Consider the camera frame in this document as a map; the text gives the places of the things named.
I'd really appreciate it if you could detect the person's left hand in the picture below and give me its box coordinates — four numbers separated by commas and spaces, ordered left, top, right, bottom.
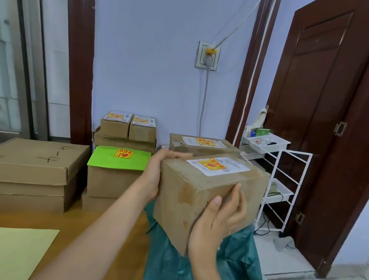
139, 146, 194, 206

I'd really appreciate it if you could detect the person's right hand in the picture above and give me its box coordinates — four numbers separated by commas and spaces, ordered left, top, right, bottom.
186, 177, 251, 266

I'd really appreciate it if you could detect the cardboard box with white label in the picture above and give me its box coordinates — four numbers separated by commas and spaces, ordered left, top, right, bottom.
149, 146, 273, 266

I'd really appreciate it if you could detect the person's left forearm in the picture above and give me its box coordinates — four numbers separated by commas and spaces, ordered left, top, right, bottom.
27, 174, 153, 280

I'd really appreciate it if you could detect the wide labelled cardboard box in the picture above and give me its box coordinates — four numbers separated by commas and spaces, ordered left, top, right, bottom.
167, 133, 242, 163

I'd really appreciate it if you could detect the small labelled cardboard box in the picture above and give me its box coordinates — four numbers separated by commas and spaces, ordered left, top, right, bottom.
99, 109, 133, 140
128, 114, 159, 144

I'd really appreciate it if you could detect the small white plastic tray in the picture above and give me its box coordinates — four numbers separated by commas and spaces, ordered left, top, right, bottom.
266, 178, 296, 200

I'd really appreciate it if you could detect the grey cloth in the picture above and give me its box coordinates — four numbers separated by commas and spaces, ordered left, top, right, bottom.
273, 234, 298, 254

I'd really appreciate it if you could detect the long cardboard box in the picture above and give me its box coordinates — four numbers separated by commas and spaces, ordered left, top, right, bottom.
91, 126, 158, 155

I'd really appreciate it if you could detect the bright green paper sheet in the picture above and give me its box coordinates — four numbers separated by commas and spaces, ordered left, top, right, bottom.
87, 143, 153, 174

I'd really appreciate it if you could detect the cardboard box under green paper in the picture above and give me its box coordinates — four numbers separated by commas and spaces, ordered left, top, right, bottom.
84, 162, 146, 204

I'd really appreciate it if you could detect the teal plastic bag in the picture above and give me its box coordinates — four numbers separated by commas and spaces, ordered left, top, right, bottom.
135, 200, 275, 280

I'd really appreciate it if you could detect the green small carton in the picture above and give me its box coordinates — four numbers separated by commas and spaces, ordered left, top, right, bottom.
250, 127, 270, 140

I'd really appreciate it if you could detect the white tissue pack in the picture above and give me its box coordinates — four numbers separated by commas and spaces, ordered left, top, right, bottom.
254, 108, 269, 131

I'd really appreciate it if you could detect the low plain cardboard box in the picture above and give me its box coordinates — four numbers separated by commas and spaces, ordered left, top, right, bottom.
80, 189, 121, 216

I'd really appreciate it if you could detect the dark brown wooden door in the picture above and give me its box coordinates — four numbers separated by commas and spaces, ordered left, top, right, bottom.
245, 0, 369, 280

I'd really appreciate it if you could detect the flat cardboard box with handwriting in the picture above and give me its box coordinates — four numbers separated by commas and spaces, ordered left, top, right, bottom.
0, 135, 92, 194

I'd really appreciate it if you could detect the flat plain cardboard box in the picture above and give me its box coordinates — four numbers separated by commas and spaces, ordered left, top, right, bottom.
0, 184, 79, 223
0, 169, 83, 205

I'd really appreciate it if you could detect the glass sliding door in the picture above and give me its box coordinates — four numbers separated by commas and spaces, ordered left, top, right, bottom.
0, 0, 66, 163

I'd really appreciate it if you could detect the pale yellow paper sheet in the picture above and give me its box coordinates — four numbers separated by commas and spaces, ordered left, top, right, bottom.
0, 223, 61, 280

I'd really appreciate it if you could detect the black cable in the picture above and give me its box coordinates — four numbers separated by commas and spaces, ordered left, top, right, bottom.
253, 188, 287, 238

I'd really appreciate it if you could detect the white wire rack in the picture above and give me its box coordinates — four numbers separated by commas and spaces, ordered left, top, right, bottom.
228, 128, 315, 236

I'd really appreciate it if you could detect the thin white cable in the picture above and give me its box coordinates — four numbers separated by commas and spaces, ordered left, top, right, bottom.
197, 68, 211, 138

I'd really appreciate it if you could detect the white wall socket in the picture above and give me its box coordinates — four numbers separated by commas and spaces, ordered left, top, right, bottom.
195, 41, 222, 72

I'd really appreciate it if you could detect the white cable along post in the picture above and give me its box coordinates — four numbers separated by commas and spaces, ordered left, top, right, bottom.
232, 0, 280, 150

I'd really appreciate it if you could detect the dark brown wooden post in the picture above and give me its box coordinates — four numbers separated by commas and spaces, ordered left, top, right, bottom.
224, 0, 283, 150
45, 0, 109, 148

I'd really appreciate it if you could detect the dark brown door frame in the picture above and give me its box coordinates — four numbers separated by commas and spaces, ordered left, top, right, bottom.
316, 0, 369, 280

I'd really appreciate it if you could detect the thick white cable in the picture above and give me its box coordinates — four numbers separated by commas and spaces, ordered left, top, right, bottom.
214, 0, 270, 56

